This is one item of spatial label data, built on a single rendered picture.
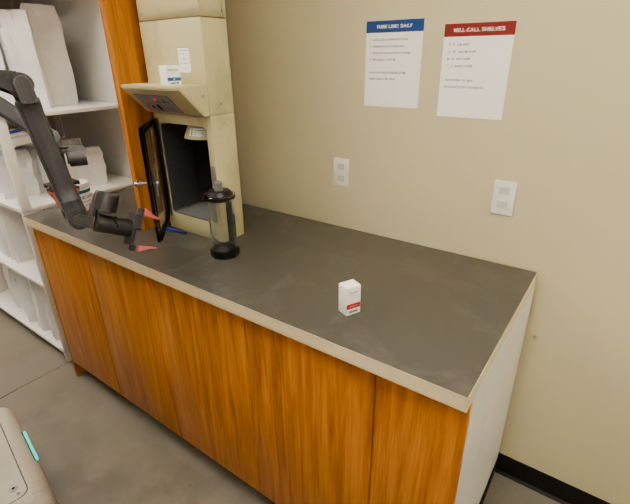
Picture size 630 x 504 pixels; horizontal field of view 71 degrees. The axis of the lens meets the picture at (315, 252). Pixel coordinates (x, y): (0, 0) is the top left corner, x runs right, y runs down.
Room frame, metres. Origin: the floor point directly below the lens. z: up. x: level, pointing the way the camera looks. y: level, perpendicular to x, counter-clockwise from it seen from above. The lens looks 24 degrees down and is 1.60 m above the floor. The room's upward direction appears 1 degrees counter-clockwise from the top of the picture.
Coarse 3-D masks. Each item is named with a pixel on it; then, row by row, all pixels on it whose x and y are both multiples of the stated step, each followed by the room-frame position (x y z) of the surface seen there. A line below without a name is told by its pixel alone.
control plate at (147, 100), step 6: (138, 96) 1.64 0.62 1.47; (144, 96) 1.62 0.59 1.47; (150, 96) 1.60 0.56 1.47; (156, 96) 1.57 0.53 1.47; (162, 96) 1.55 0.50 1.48; (144, 102) 1.66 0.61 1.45; (150, 102) 1.64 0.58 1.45; (156, 102) 1.61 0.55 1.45; (162, 102) 1.59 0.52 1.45; (168, 102) 1.57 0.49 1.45; (150, 108) 1.68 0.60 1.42; (156, 108) 1.66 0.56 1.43; (174, 108) 1.59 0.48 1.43
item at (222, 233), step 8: (232, 200) 1.44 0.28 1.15; (208, 208) 1.42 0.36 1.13; (216, 208) 1.40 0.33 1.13; (224, 208) 1.41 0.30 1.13; (232, 208) 1.43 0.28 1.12; (208, 216) 1.42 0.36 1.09; (216, 216) 1.40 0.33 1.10; (224, 216) 1.41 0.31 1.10; (232, 216) 1.43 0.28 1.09; (216, 224) 1.40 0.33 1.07; (224, 224) 1.40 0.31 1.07; (232, 224) 1.42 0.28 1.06; (216, 232) 1.40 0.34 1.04; (224, 232) 1.40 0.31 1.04; (232, 232) 1.42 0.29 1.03; (216, 240) 1.40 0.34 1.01; (224, 240) 1.40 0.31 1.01; (232, 240) 1.42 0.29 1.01; (216, 248) 1.41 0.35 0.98; (224, 248) 1.40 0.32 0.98; (232, 248) 1.42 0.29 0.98
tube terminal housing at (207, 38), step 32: (160, 32) 1.68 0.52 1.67; (192, 32) 1.58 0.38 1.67; (224, 32) 1.64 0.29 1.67; (160, 64) 1.69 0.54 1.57; (192, 64) 1.59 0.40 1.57; (224, 64) 1.63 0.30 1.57; (224, 96) 1.61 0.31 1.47; (160, 128) 1.73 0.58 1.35; (224, 128) 1.60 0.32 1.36; (224, 160) 1.59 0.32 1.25; (192, 224) 1.66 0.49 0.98
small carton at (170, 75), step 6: (162, 66) 1.55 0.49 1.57; (168, 66) 1.55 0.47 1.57; (174, 66) 1.56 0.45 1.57; (162, 72) 1.56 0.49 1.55; (168, 72) 1.54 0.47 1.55; (174, 72) 1.56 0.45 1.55; (162, 78) 1.56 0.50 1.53; (168, 78) 1.54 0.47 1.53; (174, 78) 1.56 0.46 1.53; (180, 78) 1.57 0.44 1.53; (162, 84) 1.57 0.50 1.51; (168, 84) 1.54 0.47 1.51; (174, 84) 1.55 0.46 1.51; (180, 84) 1.57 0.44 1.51
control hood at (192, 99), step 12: (132, 84) 1.64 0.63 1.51; (144, 84) 1.63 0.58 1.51; (156, 84) 1.62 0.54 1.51; (192, 84) 1.58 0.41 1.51; (132, 96) 1.67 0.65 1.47; (168, 96) 1.53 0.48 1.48; (180, 96) 1.49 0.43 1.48; (192, 96) 1.50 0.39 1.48; (204, 96) 1.54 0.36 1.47; (144, 108) 1.71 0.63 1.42; (180, 108) 1.57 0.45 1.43; (192, 108) 1.53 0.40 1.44; (204, 108) 1.54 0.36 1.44
